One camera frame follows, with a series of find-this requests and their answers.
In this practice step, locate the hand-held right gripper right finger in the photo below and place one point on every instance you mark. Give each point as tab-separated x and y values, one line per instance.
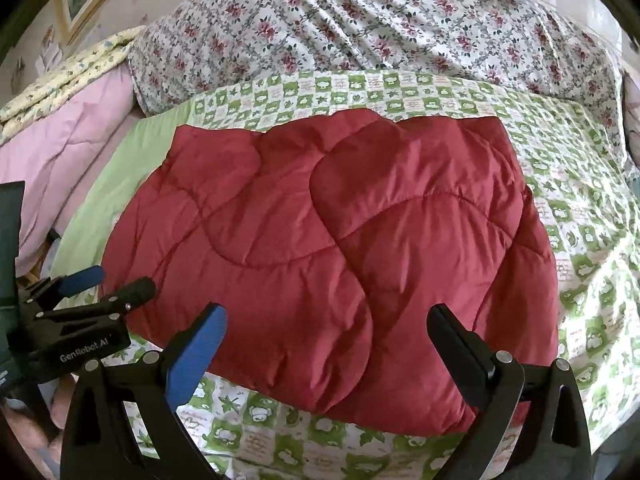
460	355

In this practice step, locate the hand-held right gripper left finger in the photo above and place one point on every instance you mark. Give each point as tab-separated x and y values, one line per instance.
200	350

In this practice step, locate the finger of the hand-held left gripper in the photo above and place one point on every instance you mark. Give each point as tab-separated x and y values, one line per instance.
82	280
130	296

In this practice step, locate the framed wall picture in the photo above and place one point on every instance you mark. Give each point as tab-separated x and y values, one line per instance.
95	0

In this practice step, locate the red quilted puffer jacket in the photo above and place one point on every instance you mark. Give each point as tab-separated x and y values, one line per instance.
310	240

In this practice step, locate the yellow floral blanket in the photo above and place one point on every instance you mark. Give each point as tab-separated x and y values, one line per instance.
75	70

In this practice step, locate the floral rose print quilt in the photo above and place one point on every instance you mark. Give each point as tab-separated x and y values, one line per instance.
375	30

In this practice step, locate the pink blanket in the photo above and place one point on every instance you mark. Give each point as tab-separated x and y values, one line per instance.
65	150

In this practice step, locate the green checked bed sheet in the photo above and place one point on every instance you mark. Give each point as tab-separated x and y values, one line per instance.
575	200

